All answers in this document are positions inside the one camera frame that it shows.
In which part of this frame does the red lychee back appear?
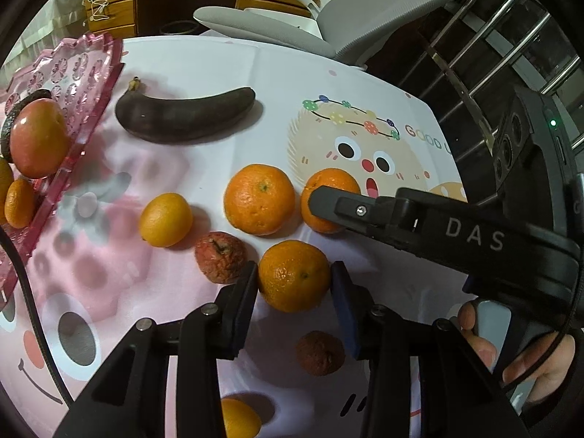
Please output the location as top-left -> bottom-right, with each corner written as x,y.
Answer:
194,231 -> 247,285

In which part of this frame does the red lychee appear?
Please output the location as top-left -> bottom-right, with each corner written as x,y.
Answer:
295,330 -> 345,377
194,231 -> 247,285

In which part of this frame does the red lychee front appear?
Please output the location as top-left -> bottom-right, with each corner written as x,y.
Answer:
295,330 -> 345,377

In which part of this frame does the small yellow-orange kumquat back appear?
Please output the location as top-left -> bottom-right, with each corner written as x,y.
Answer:
139,193 -> 193,248

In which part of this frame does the small yellow-orange kumquat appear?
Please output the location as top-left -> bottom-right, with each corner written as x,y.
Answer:
139,193 -> 193,248
221,397 -> 262,438

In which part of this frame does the small yellow-orange kumquat front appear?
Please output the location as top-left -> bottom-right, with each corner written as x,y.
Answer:
221,397 -> 262,438

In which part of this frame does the large orange mandarin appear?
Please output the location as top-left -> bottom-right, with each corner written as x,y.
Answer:
4,178 -> 36,230

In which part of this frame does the dark avocado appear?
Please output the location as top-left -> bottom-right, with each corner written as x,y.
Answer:
1,89 -> 51,163

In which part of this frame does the person right hand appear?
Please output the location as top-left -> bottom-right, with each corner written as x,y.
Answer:
457,301 -> 576,404

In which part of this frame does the cartoon printed bedsheet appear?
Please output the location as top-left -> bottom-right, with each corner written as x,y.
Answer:
1,36 -> 466,437

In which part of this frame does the blackened overripe banana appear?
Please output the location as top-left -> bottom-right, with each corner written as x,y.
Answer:
115,77 -> 256,145

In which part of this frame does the grey office chair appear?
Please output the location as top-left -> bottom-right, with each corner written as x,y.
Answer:
193,0 -> 453,66

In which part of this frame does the pink plastic fruit tray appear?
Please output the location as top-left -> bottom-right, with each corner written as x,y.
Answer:
1,34 -> 123,260

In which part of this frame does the metal bed rail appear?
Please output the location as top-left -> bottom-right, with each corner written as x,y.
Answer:
398,0 -> 583,162

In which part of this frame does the black cable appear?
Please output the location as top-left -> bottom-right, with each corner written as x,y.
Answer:
0,224 -> 74,410

